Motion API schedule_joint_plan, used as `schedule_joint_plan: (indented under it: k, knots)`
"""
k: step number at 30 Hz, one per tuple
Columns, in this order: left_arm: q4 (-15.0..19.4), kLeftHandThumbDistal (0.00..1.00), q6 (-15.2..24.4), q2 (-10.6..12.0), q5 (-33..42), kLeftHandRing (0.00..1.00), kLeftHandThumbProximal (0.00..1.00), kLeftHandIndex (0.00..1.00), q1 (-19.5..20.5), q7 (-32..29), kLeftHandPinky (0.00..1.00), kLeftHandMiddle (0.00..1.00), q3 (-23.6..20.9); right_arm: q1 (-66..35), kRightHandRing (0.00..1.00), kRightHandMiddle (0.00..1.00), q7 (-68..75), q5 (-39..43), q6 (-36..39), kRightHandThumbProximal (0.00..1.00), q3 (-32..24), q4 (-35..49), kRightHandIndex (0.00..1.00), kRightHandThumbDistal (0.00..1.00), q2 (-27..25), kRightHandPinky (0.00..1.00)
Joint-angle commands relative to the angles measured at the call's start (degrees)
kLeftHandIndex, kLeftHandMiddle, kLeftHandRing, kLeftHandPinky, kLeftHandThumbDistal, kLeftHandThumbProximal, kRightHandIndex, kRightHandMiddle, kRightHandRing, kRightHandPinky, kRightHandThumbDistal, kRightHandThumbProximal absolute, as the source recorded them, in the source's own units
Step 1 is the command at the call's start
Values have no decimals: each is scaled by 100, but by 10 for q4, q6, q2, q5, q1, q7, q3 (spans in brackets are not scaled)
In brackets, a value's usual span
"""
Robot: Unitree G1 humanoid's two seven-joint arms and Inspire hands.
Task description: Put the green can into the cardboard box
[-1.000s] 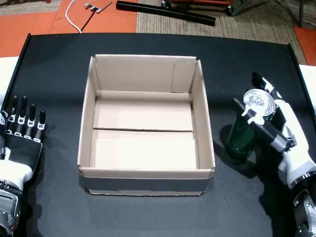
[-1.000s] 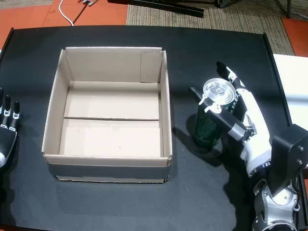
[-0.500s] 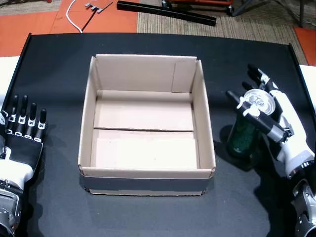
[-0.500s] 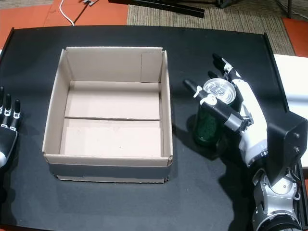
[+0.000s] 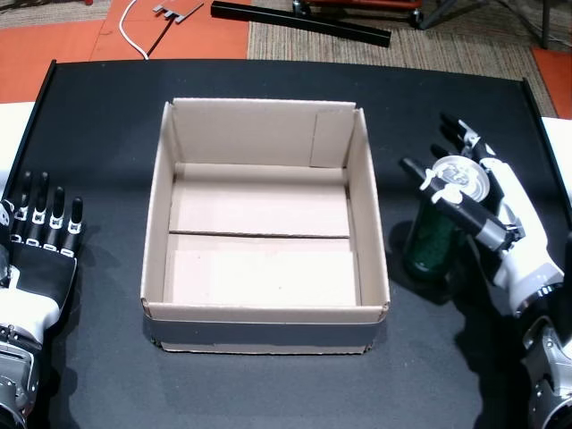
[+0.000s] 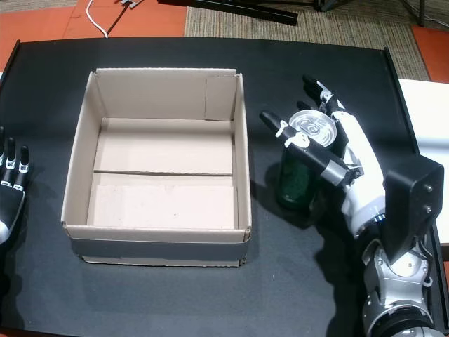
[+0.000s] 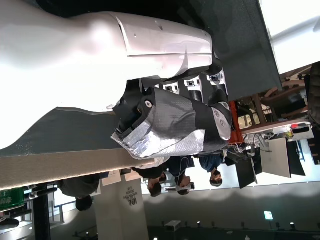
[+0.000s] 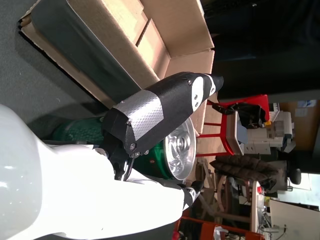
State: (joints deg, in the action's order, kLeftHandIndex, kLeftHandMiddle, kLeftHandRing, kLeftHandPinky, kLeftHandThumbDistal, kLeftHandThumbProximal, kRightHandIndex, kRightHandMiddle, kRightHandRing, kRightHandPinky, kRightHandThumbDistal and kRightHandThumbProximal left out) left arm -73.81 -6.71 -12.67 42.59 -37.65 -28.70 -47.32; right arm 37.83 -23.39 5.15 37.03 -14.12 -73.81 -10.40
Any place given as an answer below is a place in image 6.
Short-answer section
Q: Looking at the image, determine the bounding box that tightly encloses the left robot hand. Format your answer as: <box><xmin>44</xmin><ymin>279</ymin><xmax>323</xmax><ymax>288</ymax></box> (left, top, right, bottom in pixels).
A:
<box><xmin>0</xmin><ymin>126</ymin><xmax>32</xmax><ymax>246</ymax></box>

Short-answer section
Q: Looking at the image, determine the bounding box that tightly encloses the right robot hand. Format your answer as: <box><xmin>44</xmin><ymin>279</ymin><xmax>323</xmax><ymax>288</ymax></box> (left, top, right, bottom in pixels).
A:
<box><xmin>259</xmin><ymin>74</ymin><xmax>387</xmax><ymax>239</ymax></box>

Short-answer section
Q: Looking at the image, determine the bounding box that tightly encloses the green drink can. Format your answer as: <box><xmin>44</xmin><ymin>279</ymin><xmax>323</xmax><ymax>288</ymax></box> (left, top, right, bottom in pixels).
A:
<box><xmin>278</xmin><ymin>109</ymin><xmax>339</xmax><ymax>212</ymax></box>

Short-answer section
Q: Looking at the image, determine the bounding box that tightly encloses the open cardboard box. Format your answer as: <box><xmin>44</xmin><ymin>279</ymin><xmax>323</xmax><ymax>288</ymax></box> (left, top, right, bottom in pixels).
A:
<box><xmin>60</xmin><ymin>67</ymin><xmax>253</xmax><ymax>268</ymax></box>

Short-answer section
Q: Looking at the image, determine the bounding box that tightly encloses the black table tray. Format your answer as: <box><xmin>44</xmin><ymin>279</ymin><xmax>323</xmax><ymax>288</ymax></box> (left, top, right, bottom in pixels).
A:
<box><xmin>0</xmin><ymin>37</ymin><xmax>449</xmax><ymax>337</ymax></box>

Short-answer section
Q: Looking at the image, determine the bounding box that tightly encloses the beige woven carpet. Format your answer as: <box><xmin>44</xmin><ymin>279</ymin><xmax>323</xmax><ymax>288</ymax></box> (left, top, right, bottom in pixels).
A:
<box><xmin>185</xmin><ymin>0</ymin><xmax>431</xmax><ymax>84</ymax></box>

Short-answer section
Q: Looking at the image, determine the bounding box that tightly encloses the black metal bar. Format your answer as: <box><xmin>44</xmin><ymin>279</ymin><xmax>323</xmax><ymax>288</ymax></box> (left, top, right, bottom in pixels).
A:
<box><xmin>157</xmin><ymin>0</ymin><xmax>299</xmax><ymax>27</ymax></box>

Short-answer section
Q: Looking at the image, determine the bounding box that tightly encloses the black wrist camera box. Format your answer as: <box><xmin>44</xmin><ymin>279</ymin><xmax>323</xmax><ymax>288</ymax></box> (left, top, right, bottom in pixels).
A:
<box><xmin>384</xmin><ymin>154</ymin><xmax>445</xmax><ymax>264</ymax></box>

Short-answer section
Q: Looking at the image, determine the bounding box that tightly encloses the black stand frame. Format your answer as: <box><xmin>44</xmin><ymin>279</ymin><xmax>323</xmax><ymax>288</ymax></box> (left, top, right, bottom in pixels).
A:
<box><xmin>220</xmin><ymin>0</ymin><xmax>426</xmax><ymax>27</ymax></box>

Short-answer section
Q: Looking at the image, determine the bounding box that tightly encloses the white cable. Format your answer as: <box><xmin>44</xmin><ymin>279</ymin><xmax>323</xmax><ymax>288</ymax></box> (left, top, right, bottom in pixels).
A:
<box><xmin>86</xmin><ymin>0</ymin><xmax>109</xmax><ymax>38</ymax></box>

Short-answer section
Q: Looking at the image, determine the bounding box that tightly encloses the thin black cable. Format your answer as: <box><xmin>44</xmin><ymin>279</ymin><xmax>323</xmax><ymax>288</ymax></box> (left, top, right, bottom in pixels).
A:
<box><xmin>107</xmin><ymin>0</ymin><xmax>141</xmax><ymax>36</ymax></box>

